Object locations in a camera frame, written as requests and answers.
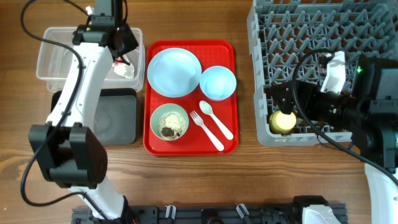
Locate light blue bowl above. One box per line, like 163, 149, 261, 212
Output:
200, 65, 237, 101

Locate white plastic spoon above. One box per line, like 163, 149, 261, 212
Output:
199, 100, 234, 140

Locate black food waste tray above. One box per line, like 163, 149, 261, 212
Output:
60, 88, 137, 148

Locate light blue plate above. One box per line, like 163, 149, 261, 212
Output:
147, 48, 202, 98

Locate clear plastic waste bin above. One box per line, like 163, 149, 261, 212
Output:
36, 27, 146, 92

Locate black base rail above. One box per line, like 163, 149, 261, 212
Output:
71, 194, 348, 224

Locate white plastic fork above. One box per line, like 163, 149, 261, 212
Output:
190, 111, 224, 151

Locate grey dishwasher rack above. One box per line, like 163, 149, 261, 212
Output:
247, 0, 397, 146

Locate green bowl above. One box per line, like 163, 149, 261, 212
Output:
150, 103, 189, 141

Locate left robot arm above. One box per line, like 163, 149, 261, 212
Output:
29, 1, 138, 223

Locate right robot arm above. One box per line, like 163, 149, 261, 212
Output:
270, 53, 397, 223

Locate red serving tray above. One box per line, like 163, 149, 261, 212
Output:
143, 40, 239, 156

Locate yellow plastic cup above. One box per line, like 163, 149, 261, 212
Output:
269, 110, 297, 134

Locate rice and food scraps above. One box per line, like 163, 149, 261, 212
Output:
158, 111, 187, 140

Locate white tissue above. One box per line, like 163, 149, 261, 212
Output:
113, 55, 134, 79

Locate red snack wrapper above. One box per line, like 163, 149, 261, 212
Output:
113, 57, 124, 66

